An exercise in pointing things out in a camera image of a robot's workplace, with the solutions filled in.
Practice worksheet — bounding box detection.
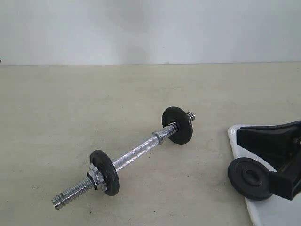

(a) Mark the black weight plate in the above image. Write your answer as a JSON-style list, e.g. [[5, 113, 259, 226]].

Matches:
[[228, 157, 272, 201], [90, 150, 120, 196]]

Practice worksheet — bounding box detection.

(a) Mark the white rectangular tray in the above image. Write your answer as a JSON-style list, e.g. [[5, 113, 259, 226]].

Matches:
[[228, 124, 301, 226]]

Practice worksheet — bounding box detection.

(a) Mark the chrome star collar nut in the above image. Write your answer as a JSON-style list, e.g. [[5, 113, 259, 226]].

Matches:
[[87, 163, 107, 192]]

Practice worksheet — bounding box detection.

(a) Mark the chrome threaded dumbbell bar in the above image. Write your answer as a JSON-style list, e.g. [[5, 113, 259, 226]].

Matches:
[[51, 111, 197, 211]]

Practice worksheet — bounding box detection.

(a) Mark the black weight plate far end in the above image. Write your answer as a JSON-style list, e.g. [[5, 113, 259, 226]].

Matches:
[[161, 106, 195, 145]]

